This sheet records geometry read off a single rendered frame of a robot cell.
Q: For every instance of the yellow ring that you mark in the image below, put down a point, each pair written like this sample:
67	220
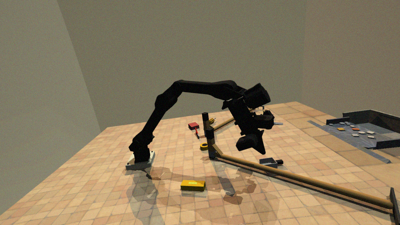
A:
204	146

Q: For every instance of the orange-yellow rectangular block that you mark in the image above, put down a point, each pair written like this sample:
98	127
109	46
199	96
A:
193	185

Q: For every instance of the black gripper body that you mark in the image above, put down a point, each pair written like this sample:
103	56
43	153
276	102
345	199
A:
251	137

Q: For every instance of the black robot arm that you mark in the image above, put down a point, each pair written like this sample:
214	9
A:
242	99

